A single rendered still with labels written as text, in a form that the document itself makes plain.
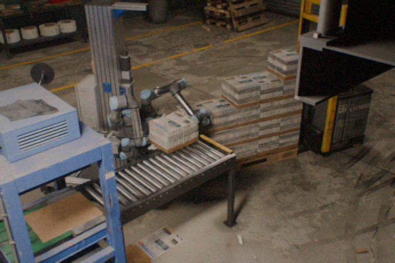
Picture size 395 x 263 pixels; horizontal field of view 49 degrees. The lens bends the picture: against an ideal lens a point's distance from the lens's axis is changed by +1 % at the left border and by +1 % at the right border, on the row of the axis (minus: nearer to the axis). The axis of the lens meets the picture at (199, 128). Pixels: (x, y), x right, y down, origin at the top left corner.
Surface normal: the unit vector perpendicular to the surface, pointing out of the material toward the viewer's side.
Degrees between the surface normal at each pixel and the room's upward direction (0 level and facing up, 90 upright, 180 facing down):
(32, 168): 0
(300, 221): 0
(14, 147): 90
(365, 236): 0
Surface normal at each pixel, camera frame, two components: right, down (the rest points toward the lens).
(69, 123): 0.66, 0.35
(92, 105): -0.23, 0.46
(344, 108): 0.40, 0.43
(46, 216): -0.01, -0.88
